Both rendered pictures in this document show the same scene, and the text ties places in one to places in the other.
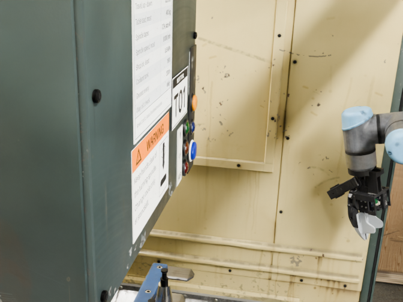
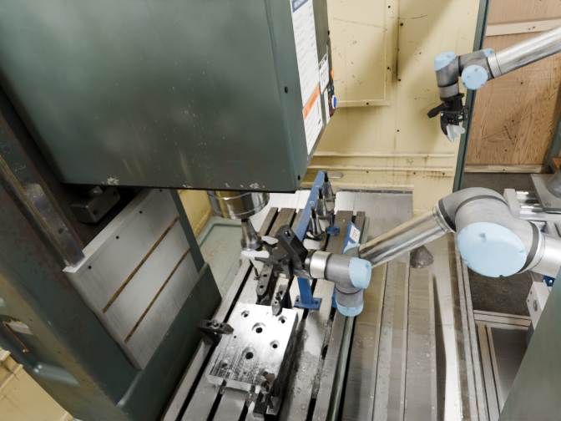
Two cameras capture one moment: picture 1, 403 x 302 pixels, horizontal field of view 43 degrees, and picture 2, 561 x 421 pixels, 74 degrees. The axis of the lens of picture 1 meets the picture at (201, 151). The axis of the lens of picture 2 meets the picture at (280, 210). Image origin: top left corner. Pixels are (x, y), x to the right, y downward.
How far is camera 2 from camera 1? 29 cm
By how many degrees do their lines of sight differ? 20
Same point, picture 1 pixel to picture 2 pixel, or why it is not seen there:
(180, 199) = (331, 130)
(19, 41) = (251, 71)
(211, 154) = (349, 98)
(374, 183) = (457, 103)
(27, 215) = (263, 145)
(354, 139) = (442, 76)
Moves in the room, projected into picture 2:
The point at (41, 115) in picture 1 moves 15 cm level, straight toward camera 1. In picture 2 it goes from (264, 102) to (280, 135)
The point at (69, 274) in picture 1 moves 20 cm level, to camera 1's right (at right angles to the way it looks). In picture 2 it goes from (284, 169) to (387, 160)
